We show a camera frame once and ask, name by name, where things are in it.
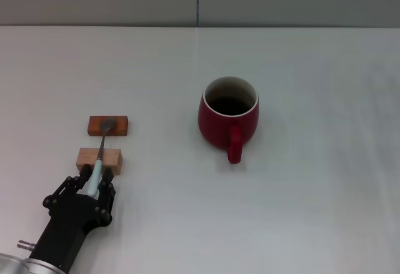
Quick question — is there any dark coffee liquid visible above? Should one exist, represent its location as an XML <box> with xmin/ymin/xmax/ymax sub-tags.
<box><xmin>208</xmin><ymin>96</ymin><xmax>253</xmax><ymax>116</ymax></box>

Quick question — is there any light wooden block with notch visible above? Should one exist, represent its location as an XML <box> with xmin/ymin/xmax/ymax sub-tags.
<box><xmin>76</xmin><ymin>147</ymin><xmax>123</xmax><ymax>175</ymax></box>

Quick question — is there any spoon with light blue handle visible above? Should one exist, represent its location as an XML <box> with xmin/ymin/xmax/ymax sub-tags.
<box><xmin>86</xmin><ymin>119</ymin><xmax>116</xmax><ymax>197</ymax></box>

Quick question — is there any dark reddish wooden block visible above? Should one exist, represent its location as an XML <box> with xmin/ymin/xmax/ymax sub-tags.
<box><xmin>86</xmin><ymin>115</ymin><xmax>129</xmax><ymax>137</ymax></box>

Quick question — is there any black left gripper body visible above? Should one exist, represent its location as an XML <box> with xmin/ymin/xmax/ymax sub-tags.
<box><xmin>29</xmin><ymin>191</ymin><xmax>106</xmax><ymax>270</ymax></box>

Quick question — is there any red ceramic mug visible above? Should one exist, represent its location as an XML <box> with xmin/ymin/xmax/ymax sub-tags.
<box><xmin>197</xmin><ymin>76</ymin><xmax>260</xmax><ymax>165</ymax></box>

